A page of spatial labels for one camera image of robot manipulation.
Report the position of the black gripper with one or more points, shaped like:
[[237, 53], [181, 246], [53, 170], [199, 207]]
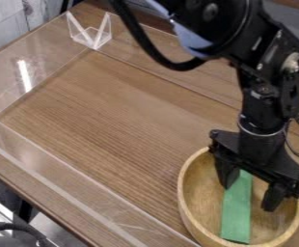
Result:
[[257, 149]]

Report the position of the green rectangular block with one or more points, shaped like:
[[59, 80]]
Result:
[[237, 210]]

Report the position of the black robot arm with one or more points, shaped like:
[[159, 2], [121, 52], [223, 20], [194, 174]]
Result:
[[234, 29]]

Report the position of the brown wooden bowl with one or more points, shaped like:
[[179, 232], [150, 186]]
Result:
[[201, 203]]

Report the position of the metal frame lower left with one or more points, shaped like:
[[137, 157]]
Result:
[[16, 233]]

